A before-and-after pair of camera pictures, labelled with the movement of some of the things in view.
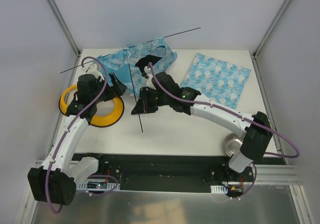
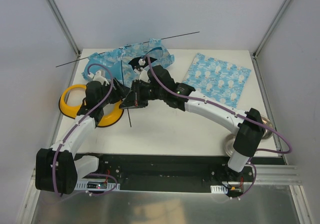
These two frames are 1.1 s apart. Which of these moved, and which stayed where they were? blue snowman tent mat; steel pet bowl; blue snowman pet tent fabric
Moved: blue snowman pet tent fabric
Stayed: blue snowman tent mat; steel pet bowl
